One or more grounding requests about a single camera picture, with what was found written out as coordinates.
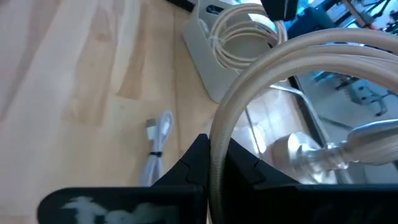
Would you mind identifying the beige usb cable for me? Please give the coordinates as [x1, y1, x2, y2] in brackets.
[210, 2, 288, 72]
[208, 27, 398, 224]

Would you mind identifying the grey plastic bin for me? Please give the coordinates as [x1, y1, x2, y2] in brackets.
[182, 0, 282, 104]

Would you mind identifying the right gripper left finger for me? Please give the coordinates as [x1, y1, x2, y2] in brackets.
[37, 133, 210, 224]

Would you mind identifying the short white usb cable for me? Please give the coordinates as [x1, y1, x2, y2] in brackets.
[139, 110, 175, 188]

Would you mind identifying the white shade table lamp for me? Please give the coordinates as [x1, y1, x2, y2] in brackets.
[272, 119, 398, 185]

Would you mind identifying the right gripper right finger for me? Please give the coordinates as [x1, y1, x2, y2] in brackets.
[223, 138, 398, 224]

